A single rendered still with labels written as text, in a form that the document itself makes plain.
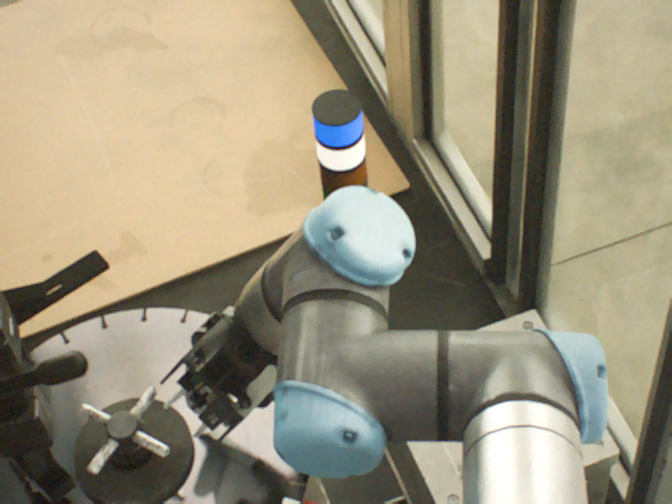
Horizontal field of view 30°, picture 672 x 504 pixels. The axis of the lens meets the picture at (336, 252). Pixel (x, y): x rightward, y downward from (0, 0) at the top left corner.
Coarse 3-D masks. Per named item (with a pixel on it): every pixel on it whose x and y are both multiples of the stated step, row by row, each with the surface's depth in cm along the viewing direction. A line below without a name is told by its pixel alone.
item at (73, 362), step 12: (48, 360) 90; (60, 360) 90; (72, 360) 90; (84, 360) 90; (36, 372) 90; (48, 372) 90; (60, 372) 90; (72, 372) 90; (84, 372) 90; (0, 384) 90; (12, 384) 90; (24, 384) 90; (36, 384) 90; (48, 384) 90; (0, 396) 91
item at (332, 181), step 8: (320, 168) 117; (360, 168) 117; (320, 176) 119; (328, 176) 117; (336, 176) 116; (344, 176) 116; (352, 176) 116; (360, 176) 117; (328, 184) 118; (336, 184) 117; (344, 184) 117; (352, 184) 117; (360, 184) 118
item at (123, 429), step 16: (144, 400) 113; (96, 416) 113; (112, 416) 112; (128, 416) 112; (112, 432) 111; (128, 432) 111; (112, 448) 111; (128, 448) 112; (160, 448) 110; (96, 464) 110
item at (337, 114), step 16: (320, 96) 113; (336, 96) 113; (352, 96) 113; (320, 112) 112; (336, 112) 112; (352, 112) 111; (320, 128) 112; (336, 128) 111; (352, 128) 112; (336, 144) 113; (352, 144) 113
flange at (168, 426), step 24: (120, 408) 118; (168, 408) 117; (96, 432) 116; (144, 432) 114; (168, 432) 116; (72, 456) 115; (120, 456) 113; (144, 456) 113; (168, 456) 114; (192, 456) 115; (96, 480) 113; (120, 480) 113; (144, 480) 113; (168, 480) 113
